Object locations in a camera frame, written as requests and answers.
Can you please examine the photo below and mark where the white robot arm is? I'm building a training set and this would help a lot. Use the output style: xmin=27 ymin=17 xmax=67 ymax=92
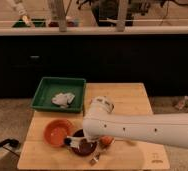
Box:
xmin=82 ymin=96 xmax=188 ymax=149

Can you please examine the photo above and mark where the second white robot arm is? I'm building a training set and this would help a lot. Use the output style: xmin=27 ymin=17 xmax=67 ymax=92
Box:
xmin=6 ymin=0 xmax=33 ymax=27

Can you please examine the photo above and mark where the orange bowl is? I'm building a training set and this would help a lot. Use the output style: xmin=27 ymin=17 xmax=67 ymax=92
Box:
xmin=43 ymin=119 xmax=73 ymax=147

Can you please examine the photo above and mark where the purple bowl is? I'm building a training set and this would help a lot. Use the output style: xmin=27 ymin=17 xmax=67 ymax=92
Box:
xmin=72 ymin=129 xmax=97 ymax=156

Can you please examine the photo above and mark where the crumpled white cloth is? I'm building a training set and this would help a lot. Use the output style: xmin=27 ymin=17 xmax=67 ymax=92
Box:
xmin=51 ymin=93 xmax=75 ymax=108

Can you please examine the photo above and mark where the green plastic tray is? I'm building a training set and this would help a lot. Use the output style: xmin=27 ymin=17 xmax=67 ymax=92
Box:
xmin=31 ymin=77 xmax=86 ymax=113

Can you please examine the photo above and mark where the orange ball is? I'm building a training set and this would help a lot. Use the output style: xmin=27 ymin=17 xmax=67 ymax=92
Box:
xmin=100 ymin=136 xmax=114 ymax=147

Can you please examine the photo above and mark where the small metal clip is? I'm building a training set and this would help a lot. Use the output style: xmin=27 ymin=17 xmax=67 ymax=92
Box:
xmin=89 ymin=152 xmax=101 ymax=165

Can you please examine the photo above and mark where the black cabinet counter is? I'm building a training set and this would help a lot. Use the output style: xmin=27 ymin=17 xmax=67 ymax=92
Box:
xmin=0 ymin=28 xmax=188 ymax=98

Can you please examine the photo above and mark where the bottle on floor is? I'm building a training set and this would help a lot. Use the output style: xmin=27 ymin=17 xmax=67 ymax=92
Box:
xmin=175 ymin=96 xmax=188 ymax=110

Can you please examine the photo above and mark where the black floor stand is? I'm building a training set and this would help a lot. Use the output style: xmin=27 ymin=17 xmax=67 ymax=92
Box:
xmin=0 ymin=139 xmax=20 ymax=148

